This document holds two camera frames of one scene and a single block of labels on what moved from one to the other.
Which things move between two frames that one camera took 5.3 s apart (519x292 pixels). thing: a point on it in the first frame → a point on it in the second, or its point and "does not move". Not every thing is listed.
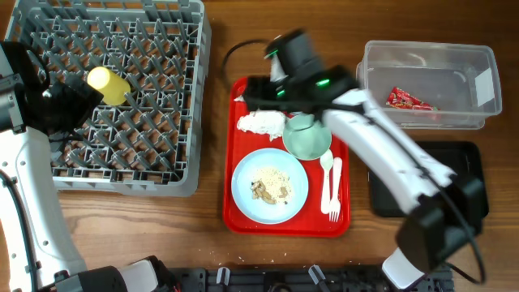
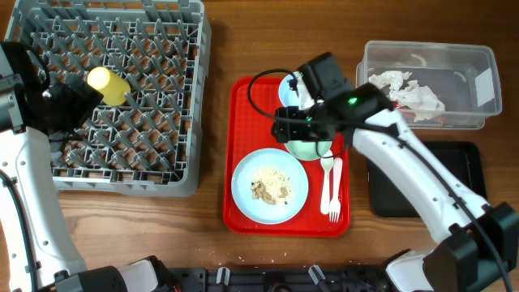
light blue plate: (259, 210) does not move
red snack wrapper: (397, 98) → (409, 117)
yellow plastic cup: (114, 87) does not move
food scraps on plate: (271, 185) does not move
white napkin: (271, 122) → (407, 93)
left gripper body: (70, 107) does not move
